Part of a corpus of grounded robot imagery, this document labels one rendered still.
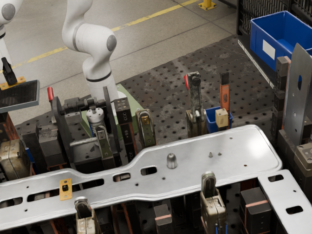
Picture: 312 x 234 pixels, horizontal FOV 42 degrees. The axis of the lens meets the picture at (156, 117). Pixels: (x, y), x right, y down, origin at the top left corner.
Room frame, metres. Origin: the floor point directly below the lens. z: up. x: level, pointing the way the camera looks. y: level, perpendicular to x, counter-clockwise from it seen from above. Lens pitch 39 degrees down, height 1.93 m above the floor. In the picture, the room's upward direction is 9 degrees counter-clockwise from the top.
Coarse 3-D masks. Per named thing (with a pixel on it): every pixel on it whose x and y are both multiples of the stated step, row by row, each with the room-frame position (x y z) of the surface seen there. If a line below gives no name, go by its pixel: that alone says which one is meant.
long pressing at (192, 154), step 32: (256, 128) 1.01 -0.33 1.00; (160, 160) 0.93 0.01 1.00; (192, 160) 0.91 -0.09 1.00; (224, 160) 0.89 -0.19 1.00; (256, 160) 0.87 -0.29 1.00; (0, 192) 0.89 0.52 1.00; (32, 192) 0.87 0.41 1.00; (96, 192) 0.83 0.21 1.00; (128, 192) 0.81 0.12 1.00; (160, 192) 0.80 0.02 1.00; (192, 192) 0.78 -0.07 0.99; (0, 224) 0.77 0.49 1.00
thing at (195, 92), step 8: (192, 72) 1.08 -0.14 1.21; (192, 80) 1.04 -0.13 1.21; (200, 80) 1.04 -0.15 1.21; (192, 88) 1.06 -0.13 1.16; (200, 88) 1.06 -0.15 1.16; (192, 96) 1.05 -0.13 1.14; (200, 96) 1.05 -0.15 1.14; (192, 104) 1.05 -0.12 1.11; (200, 104) 1.05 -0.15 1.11; (192, 112) 1.05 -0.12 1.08; (200, 112) 1.05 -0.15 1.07
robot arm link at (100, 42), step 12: (84, 24) 1.52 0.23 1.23; (84, 36) 1.46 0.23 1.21; (96, 36) 1.43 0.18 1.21; (108, 36) 1.44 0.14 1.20; (84, 48) 1.45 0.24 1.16; (96, 48) 1.42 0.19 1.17; (108, 48) 1.42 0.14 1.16; (84, 60) 1.54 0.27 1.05; (96, 60) 1.43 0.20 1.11; (108, 60) 1.48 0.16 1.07; (84, 72) 1.49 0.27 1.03; (96, 72) 1.46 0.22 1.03; (108, 72) 1.49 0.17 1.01
